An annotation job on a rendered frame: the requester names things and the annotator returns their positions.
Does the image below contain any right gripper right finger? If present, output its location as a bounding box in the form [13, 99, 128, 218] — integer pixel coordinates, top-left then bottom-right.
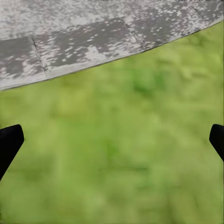
[209, 124, 224, 162]

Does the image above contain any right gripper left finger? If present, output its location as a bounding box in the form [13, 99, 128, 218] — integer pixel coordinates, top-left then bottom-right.
[0, 124, 24, 180]

